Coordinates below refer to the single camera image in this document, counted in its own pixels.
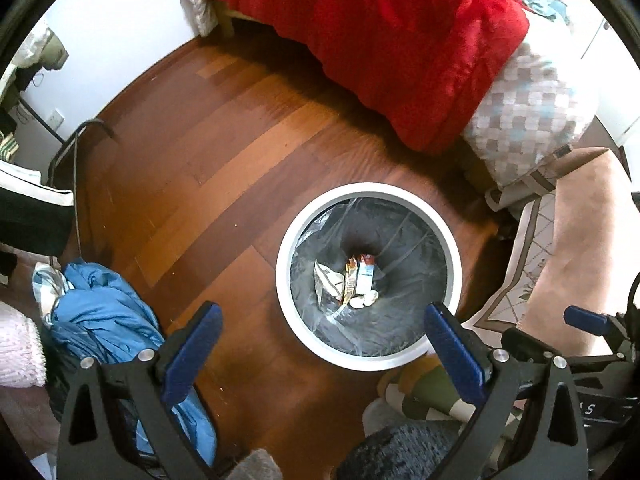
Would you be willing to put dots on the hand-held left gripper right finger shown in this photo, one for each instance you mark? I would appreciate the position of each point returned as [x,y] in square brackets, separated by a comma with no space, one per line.
[456,357]

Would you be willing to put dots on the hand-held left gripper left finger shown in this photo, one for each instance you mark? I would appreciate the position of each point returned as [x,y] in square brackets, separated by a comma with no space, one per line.
[194,357]

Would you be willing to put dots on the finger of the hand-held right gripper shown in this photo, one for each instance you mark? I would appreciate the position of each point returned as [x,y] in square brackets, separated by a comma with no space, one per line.
[584,319]
[525,341]

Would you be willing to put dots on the white round trash bin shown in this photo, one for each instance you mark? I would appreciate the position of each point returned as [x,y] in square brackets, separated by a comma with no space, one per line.
[285,280]

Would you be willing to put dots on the striped sock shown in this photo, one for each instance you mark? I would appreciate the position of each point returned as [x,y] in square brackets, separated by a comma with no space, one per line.
[425,395]

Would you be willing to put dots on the beige plush cloth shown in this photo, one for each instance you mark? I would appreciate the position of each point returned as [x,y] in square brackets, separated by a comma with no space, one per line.
[575,240]

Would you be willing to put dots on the patterned beige rug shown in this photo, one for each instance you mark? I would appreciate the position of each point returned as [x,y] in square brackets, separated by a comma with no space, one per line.
[522,255]

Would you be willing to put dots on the black bin liner bag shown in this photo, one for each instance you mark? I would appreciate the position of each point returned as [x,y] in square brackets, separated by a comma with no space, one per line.
[400,280]

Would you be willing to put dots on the blue jacket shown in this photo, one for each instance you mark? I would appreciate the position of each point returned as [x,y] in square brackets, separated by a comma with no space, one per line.
[100,320]

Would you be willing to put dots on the crumpled white tissue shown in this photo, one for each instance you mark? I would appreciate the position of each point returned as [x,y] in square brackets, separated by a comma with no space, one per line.
[364,301]

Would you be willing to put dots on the grey fuzzy slipper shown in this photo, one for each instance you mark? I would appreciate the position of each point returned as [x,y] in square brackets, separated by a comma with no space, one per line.
[255,466]
[400,450]

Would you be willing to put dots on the white and blue carton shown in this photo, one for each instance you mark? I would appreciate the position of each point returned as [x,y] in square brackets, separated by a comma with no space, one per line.
[364,276]

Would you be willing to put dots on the orange snack wrapper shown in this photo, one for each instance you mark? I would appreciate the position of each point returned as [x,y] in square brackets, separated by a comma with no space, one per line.
[349,280]

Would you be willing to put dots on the crumpled silver wrapper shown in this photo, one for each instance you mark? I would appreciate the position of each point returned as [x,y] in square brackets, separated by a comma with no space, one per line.
[328,282]

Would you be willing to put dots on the pink fluffy cloth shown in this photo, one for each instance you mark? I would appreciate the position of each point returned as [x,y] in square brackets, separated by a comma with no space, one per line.
[17,350]

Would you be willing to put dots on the checkered quilt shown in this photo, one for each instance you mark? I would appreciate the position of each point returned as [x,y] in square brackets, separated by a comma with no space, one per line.
[535,105]

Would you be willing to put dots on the black bag with white stripe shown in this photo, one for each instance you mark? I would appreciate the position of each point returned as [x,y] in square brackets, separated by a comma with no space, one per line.
[30,207]

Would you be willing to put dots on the black metal stand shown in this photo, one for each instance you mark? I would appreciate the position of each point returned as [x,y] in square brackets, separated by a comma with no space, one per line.
[75,145]

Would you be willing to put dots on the white wardrobe door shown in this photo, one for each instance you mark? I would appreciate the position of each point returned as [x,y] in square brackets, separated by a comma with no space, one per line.
[617,70]

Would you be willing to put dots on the red blanket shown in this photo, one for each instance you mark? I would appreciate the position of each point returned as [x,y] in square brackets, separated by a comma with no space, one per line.
[400,45]

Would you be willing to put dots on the white wall socket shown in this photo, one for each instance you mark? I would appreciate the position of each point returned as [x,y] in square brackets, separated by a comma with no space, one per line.
[53,120]

